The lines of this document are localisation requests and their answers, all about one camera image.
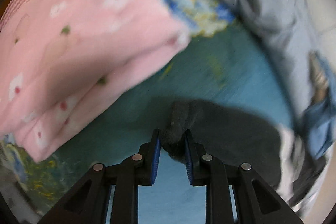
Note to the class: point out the blue garment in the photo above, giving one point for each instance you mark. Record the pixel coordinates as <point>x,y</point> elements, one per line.
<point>319,117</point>

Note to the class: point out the pink floral folded blanket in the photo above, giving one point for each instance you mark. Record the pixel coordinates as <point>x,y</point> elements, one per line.
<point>64,62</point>

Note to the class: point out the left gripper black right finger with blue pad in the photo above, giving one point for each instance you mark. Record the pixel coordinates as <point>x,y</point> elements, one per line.
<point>234,194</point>

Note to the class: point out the teal floral bed sheet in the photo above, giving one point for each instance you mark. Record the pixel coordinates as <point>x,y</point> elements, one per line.
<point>228,67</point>

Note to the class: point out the black fleece jacket white stripes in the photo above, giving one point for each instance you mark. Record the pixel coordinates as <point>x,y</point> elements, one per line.
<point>277,154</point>

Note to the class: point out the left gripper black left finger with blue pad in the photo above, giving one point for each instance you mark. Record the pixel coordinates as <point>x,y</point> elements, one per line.
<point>109,194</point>

